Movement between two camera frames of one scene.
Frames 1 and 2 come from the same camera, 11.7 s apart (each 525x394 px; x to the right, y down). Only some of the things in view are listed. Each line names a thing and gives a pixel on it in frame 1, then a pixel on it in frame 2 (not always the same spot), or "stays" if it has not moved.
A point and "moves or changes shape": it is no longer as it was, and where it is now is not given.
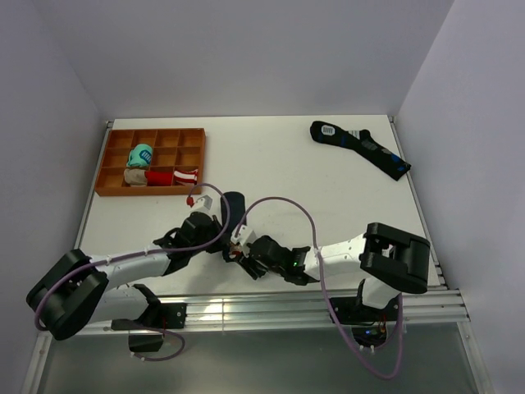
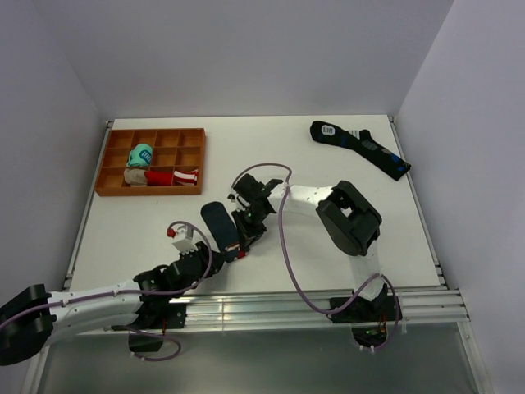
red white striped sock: x=164 y=178 stays
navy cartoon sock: x=237 y=210 moves or changes shape
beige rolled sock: x=135 y=177 stays
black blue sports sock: x=362 y=143 stays
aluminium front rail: x=287 y=308 stays
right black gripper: x=247 y=263 → x=248 y=235
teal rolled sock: x=139 y=155 stays
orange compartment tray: x=152 y=162 stays
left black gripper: x=219 y=246 → x=203 y=253
